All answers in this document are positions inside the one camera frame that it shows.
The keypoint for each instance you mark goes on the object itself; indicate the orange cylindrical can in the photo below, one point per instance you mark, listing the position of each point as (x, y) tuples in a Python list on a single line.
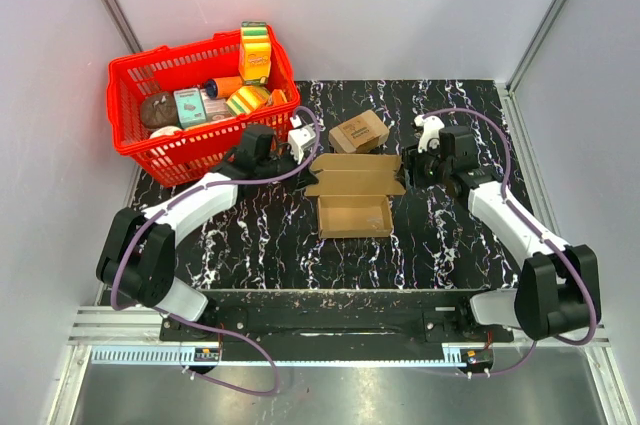
[(222, 87)]

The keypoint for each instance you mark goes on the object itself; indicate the white round item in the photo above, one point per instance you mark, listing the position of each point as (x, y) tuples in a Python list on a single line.
[(166, 131)]

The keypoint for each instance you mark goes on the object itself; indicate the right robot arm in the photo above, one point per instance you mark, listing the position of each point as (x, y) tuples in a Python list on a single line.
[(558, 287)]

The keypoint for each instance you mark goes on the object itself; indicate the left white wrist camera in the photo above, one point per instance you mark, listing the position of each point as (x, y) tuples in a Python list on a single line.
[(303, 140)]

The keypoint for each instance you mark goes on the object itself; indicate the brown cardboard box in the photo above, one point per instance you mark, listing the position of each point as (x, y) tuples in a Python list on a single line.
[(351, 188)]

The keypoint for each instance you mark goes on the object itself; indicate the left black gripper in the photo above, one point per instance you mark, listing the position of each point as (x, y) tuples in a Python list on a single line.
[(302, 178)]

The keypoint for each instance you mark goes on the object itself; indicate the orange snack packet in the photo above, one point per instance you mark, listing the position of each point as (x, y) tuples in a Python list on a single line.
[(276, 98)]

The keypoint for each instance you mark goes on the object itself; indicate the teal small box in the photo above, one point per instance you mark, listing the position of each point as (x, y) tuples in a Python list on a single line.
[(190, 107)]

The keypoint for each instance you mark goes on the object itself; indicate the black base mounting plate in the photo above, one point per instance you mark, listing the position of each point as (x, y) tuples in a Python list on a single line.
[(425, 315)]

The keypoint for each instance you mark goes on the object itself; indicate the small clear plastic bag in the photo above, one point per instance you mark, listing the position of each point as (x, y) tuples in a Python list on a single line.
[(375, 222)]

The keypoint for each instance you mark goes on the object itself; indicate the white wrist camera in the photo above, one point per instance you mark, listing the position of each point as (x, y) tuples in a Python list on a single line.
[(429, 127), (303, 140)]

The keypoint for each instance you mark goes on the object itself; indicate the pink packaged item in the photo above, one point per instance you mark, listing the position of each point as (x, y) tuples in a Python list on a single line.
[(216, 110)]

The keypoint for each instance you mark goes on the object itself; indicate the kitchen scouring pads pack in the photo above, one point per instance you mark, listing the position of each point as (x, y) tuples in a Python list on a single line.
[(359, 135)]

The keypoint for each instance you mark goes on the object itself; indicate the brown round bread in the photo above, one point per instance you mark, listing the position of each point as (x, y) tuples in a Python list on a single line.
[(159, 110)]

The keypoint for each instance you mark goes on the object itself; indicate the orange yellow juice carton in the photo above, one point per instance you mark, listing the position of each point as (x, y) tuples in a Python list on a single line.
[(255, 53)]

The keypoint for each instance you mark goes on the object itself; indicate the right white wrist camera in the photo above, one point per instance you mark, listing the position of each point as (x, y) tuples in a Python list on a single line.
[(429, 127)]

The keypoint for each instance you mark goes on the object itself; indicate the red plastic shopping basket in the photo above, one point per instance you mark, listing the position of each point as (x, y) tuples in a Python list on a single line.
[(187, 155)]

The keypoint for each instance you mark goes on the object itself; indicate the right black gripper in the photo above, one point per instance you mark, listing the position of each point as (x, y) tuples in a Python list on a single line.
[(411, 159)]

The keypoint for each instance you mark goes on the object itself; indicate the yellow green striped sponge pack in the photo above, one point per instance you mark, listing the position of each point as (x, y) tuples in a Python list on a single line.
[(247, 99)]

